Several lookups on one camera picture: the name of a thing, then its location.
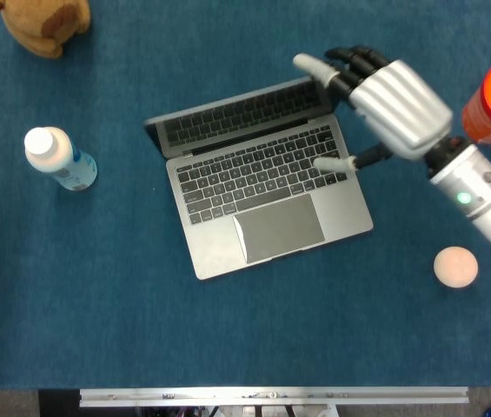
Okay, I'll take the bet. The blue felt table cloth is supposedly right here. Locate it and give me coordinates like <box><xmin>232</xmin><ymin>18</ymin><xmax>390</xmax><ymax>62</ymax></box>
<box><xmin>0</xmin><ymin>0</ymin><xmax>491</xmax><ymax>391</ymax></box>

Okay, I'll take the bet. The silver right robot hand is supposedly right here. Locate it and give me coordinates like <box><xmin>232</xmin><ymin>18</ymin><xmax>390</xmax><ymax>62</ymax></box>
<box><xmin>292</xmin><ymin>44</ymin><xmax>454</xmax><ymax>172</ymax></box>

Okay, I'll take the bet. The white round ball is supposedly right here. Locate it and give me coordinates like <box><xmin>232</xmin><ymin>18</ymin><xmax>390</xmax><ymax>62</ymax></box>
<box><xmin>433</xmin><ymin>246</ymin><xmax>480</xmax><ymax>288</ymax></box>

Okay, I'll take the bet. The grey laptop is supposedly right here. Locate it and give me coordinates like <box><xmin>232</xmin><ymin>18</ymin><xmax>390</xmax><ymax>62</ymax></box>
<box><xmin>143</xmin><ymin>76</ymin><xmax>375</xmax><ymax>281</ymax></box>

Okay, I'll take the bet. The aluminium rail profile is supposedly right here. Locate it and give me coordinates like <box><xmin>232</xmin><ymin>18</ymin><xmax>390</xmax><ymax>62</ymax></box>
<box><xmin>78</xmin><ymin>386</ymin><xmax>470</xmax><ymax>409</ymax></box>

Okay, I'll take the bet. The white and blue bottle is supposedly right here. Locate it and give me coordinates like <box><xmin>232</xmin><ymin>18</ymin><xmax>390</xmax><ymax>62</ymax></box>
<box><xmin>23</xmin><ymin>126</ymin><xmax>98</xmax><ymax>192</ymax></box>

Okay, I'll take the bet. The brown capybara plush toy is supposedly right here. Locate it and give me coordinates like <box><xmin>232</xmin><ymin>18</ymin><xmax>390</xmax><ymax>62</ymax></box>
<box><xmin>0</xmin><ymin>0</ymin><xmax>92</xmax><ymax>60</ymax></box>

